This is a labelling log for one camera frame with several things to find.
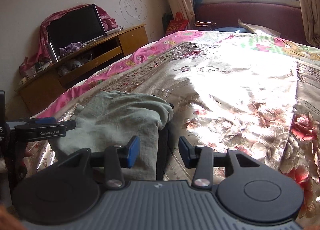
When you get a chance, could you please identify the grey-green pants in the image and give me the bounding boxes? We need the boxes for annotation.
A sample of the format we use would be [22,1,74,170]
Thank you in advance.
[49,91,174,180]

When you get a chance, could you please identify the wooden TV cabinet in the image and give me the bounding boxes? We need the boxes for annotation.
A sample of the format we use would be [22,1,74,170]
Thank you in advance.
[17,24,149,115]

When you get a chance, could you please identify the floral satin bedspread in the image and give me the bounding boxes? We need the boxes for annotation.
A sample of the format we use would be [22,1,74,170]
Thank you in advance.
[27,31,319,226]

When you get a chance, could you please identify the steel thermos bottle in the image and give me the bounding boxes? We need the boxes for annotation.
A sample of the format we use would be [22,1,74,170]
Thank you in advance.
[47,42,58,64]

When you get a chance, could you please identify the black flat television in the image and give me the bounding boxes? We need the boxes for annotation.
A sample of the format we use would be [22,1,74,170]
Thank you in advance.
[46,4,107,56]

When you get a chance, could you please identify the red gift bag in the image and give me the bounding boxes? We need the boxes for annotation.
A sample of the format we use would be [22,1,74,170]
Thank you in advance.
[165,12,189,36]

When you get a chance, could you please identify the pink cloth behind television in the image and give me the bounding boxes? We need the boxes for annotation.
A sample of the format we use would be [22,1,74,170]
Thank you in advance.
[19,4,118,76]

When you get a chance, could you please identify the beige pillow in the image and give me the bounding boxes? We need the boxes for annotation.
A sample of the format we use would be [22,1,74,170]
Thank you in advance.
[238,19,281,37]

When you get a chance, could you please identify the dark red headboard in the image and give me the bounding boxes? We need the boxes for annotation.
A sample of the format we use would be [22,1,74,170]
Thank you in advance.
[195,2,309,45]

